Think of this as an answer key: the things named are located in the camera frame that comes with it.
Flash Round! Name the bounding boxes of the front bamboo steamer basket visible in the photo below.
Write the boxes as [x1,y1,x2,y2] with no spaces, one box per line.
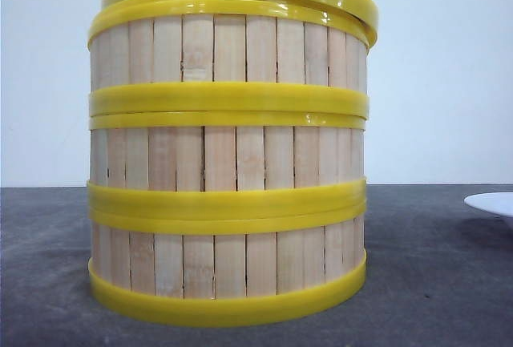
[87,180,368,328]

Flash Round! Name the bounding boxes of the white plate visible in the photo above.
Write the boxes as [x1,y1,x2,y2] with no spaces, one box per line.
[464,192,513,219]

